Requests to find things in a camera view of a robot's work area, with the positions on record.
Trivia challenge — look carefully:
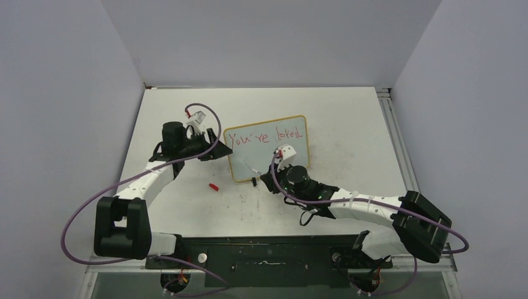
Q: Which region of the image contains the red whiteboard marker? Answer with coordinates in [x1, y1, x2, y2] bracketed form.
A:
[243, 161, 262, 175]

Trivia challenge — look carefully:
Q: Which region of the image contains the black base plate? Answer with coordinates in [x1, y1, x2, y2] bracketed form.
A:
[145, 233, 393, 288]

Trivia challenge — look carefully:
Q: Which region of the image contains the red marker cap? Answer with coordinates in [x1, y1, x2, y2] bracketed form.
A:
[209, 183, 219, 192]

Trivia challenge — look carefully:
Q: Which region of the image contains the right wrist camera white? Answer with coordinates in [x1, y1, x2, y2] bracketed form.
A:
[274, 143, 296, 170]

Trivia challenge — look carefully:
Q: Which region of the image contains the yellow framed whiteboard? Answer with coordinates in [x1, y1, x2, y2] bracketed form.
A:
[223, 115, 311, 183]

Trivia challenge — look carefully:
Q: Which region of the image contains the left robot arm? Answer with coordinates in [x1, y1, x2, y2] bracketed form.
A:
[94, 121, 233, 268]

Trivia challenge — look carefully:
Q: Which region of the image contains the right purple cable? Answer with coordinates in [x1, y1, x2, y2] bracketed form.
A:
[270, 151, 470, 297]

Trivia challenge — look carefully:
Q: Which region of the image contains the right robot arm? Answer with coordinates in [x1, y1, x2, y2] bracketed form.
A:
[260, 166, 452, 267]

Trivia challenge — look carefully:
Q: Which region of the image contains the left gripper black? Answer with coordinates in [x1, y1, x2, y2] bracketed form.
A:
[178, 128, 231, 161]

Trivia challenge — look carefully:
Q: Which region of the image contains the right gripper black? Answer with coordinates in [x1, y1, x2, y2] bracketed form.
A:
[262, 159, 308, 204]

